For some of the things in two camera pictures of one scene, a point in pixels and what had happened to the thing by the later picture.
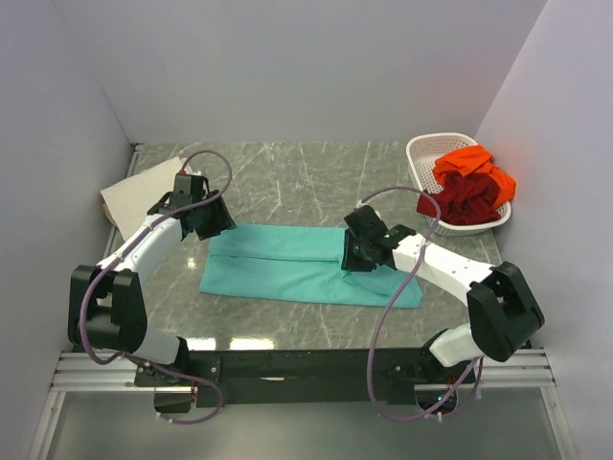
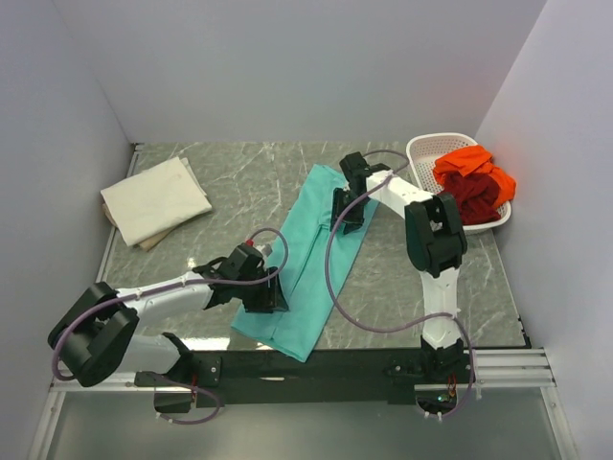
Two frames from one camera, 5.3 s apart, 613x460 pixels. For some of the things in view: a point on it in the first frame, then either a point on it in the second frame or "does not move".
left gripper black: [221, 221] to [270, 298]
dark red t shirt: [463, 199] does not move
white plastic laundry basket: [422, 150] does not move
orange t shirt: [476, 160] does not move
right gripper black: [349, 263] to [337, 206]
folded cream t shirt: [131, 199] does not move
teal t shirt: [291, 263] to [296, 332]
